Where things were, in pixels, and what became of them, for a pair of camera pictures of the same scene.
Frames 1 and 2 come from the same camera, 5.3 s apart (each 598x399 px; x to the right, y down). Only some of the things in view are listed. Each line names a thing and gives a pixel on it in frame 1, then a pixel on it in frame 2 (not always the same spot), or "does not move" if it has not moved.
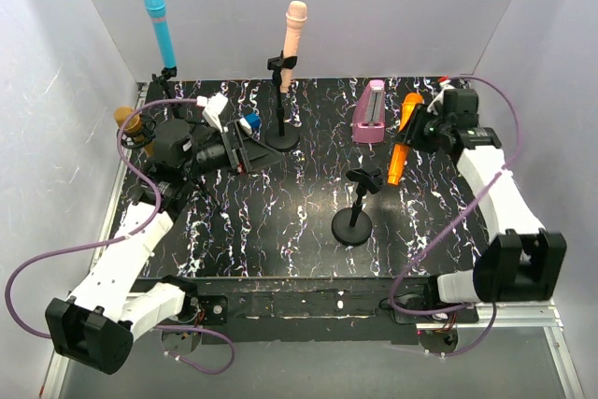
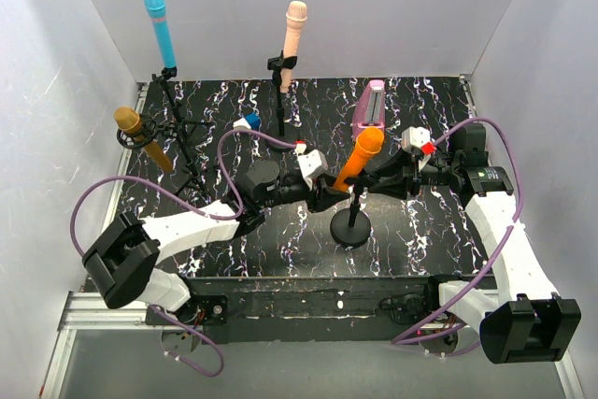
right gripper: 418,123 -> 406,178
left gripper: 235,149 -> 320,193
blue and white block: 250,121 does not move
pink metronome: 368,121 does not move
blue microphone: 155,5 does not move
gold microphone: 134,125 does not move
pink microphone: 294,21 does not move
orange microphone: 400,151 -> 367,143
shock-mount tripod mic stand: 140,138 does not move
